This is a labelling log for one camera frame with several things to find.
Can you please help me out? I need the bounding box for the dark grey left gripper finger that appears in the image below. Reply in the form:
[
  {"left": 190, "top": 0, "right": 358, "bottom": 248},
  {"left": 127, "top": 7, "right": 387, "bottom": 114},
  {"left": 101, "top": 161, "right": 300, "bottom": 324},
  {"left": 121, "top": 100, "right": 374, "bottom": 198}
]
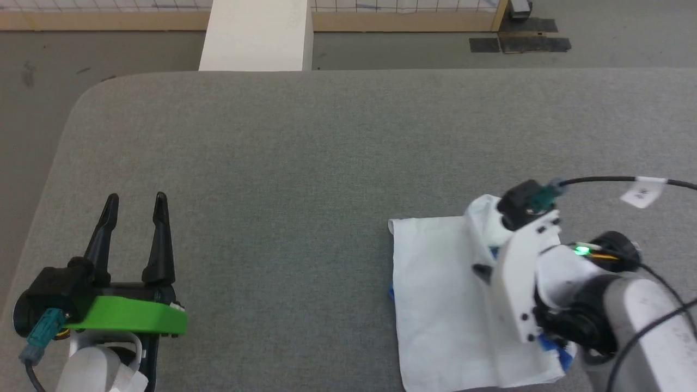
[
  {"left": 84, "top": 193, "right": 120, "bottom": 285},
  {"left": 142, "top": 192, "right": 176, "bottom": 285}
]

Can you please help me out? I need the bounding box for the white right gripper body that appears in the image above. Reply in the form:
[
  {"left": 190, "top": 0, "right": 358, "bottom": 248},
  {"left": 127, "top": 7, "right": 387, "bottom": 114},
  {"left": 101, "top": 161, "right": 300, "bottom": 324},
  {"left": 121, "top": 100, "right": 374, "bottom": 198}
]
[{"left": 490, "top": 210, "right": 605, "bottom": 344}]

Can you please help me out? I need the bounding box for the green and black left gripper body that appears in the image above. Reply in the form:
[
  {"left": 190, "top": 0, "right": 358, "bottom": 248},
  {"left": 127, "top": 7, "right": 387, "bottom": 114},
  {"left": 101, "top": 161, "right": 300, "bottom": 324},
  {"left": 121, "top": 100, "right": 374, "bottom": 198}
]
[{"left": 65, "top": 283, "right": 189, "bottom": 336}]

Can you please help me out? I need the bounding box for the white shirt with blue sleeves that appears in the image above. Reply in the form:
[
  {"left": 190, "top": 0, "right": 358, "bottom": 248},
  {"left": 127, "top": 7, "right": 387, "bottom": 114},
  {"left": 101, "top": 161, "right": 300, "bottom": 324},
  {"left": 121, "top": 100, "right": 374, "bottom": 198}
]
[{"left": 388, "top": 195, "right": 576, "bottom": 392}]

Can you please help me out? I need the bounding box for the white rectangular box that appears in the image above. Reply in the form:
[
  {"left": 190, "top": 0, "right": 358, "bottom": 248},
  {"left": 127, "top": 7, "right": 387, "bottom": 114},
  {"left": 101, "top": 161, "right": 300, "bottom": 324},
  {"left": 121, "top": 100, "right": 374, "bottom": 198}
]
[{"left": 199, "top": 0, "right": 314, "bottom": 72}]

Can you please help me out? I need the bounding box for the white cable label tag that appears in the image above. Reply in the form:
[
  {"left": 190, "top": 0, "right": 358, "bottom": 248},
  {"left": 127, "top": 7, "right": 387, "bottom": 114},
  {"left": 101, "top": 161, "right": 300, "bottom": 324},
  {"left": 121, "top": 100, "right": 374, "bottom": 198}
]
[
  {"left": 621, "top": 177, "right": 668, "bottom": 209},
  {"left": 111, "top": 361, "right": 149, "bottom": 392}
]

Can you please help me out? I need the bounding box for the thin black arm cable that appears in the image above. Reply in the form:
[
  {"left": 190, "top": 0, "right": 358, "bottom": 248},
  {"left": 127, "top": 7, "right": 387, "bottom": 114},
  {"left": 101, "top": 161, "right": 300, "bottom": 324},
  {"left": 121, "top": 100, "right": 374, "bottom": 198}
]
[{"left": 606, "top": 263, "right": 697, "bottom": 392}]

